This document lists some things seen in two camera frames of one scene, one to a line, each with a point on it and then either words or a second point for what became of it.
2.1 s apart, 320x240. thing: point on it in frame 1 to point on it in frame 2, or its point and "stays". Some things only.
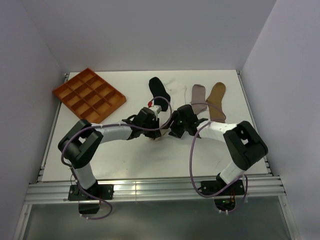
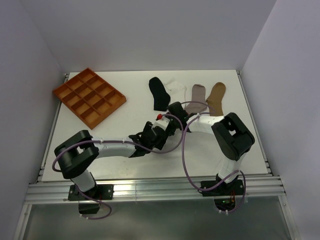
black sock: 158,90 stays
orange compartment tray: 89,96 stays
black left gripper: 154,134 to 147,127
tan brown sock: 216,98 stays
